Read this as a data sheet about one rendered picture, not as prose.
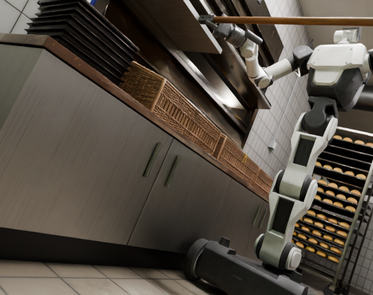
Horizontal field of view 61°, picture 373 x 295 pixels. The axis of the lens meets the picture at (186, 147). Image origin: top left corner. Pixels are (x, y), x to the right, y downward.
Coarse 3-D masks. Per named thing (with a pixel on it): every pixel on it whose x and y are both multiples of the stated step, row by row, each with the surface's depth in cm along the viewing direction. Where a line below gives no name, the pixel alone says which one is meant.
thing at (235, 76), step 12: (192, 0) 178; (204, 12) 185; (228, 48) 213; (216, 60) 233; (228, 60) 228; (240, 60) 227; (228, 72) 244; (240, 72) 239; (240, 84) 258; (252, 84) 253; (252, 96) 272; (252, 108) 297; (264, 108) 290
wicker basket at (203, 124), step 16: (128, 80) 129; (144, 80) 125; (160, 80) 120; (144, 96) 174; (160, 96) 187; (176, 96) 127; (160, 112) 122; (176, 112) 130; (192, 112) 139; (176, 128) 132; (192, 128) 142; (208, 128) 153; (208, 144) 156
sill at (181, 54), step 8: (136, 0) 161; (136, 8) 162; (144, 8) 166; (144, 16) 168; (152, 24) 173; (160, 32) 179; (168, 40) 186; (176, 48) 193; (184, 56) 200; (192, 64) 209; (200, 72) 217; (216, 96) 240; (224, 104) 252; (232, 112) 265; (240, 120) 279
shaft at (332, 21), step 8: (216, 16) 152; (224, 16) 150; (272, 24) 137; (280, 24) 134; (288, 24) 132; (296, 24) 130; (304, 24) 128; (312, 24) 126; (320, 24) 124; (328, 24) 122; (336, 24) 120; (344, 24) 119; (352, 24) 117; (360, 24) 116; (368, 24) 114
